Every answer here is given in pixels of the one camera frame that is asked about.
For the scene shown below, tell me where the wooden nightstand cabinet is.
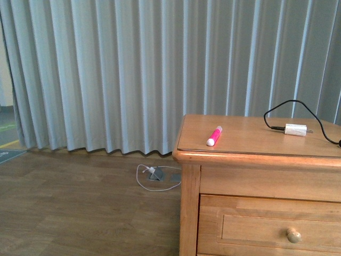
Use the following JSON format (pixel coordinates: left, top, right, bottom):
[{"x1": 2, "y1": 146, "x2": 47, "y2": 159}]
[{"x1": 173, "y1": 115, "x2": 340, "y2": 255}]

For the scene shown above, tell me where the drawer wooden knob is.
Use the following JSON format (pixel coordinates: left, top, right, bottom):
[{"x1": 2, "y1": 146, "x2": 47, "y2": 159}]
[{"x1": 286, "y1": 228, "x2": 302, "y2": 244}]

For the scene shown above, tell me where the open grey floor socket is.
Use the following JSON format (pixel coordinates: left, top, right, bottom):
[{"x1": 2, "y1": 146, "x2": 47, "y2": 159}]
[{"x1": 147, "y1": 166, "x2": 165, "y2": 181}]

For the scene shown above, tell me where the pink marker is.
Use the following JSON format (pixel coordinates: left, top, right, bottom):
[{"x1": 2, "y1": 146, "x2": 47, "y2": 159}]
[{"x1": 206, "y1": 126, "x2": 223, "y2": 147}]

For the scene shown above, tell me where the white charger adapter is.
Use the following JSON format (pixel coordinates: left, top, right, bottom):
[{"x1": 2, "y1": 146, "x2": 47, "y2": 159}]
[{"x1": 284, "y1": 124, "x2": 314, "y2": 137}]

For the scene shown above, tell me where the dark floor sign mat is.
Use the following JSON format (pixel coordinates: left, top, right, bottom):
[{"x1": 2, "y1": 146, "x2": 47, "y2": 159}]
[{"x1": 0, "y1": 149, "x2": 27, "y2": 164}]

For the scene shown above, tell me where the grey pleated curtain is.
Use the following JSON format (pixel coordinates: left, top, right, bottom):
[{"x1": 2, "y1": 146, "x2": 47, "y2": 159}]
[{"x1": 1, "y1": 1, "x2": 340, "y2": 154}]

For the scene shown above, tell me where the black charger cable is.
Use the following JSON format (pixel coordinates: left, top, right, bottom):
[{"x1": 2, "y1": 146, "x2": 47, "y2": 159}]
[{"x1": 263, "y1": 100, "x2": 341, "y2": 148}]

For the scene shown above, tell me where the closed grey floor socket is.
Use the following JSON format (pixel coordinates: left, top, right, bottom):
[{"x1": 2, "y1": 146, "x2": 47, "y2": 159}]
[{"x1": 170, "y1": 174, "x2": 182, "y2": 183}]

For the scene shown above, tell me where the white floor cable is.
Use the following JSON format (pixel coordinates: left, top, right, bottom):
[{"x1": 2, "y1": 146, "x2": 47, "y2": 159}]
[{"x1": 136, "y1": 164, "x2": 182, "y2": 191}]

